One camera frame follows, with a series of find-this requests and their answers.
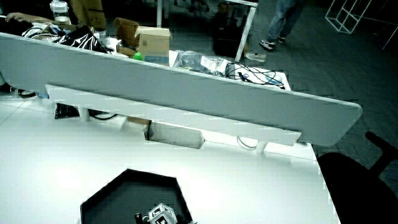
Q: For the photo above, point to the tall brown cardboard box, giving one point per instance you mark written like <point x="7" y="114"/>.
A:
<point x="90" y="12"/>

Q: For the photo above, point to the black office chair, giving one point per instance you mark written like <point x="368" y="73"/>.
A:
<point x="354" y="189"/>

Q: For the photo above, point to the clear plastic bag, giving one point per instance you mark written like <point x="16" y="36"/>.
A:
<point x="199" y="62"/>

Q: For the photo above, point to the black plastic bag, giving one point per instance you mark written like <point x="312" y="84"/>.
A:
<point x="82" y="39"/>

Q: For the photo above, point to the open brown cardboard box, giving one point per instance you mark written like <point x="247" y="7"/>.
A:
<point x="126" y="31"/>

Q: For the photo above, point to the cardboard box with blue label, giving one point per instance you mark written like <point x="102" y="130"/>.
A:
<point x="154" y="43"/>

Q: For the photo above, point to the black power adapter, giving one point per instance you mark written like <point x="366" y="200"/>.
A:
<point x="65" y="111"/>

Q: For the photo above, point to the black bag on floor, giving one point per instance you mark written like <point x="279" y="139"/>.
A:
<point x="225" y="37"/>

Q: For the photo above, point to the black hexagonal plate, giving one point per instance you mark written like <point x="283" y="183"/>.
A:
<point x="130" y="193"/>

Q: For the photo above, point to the clear plastic bottle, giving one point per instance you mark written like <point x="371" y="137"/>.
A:
<point x="60" y="11"/>

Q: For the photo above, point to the green round object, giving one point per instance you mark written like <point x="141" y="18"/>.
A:
<point x="138" y="57"/>

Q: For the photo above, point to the white table frame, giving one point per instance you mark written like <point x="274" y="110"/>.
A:
<point x="247" y="31"/>

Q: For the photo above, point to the grey desk divider panel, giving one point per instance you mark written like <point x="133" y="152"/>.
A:
<point x="186" y="93"/>

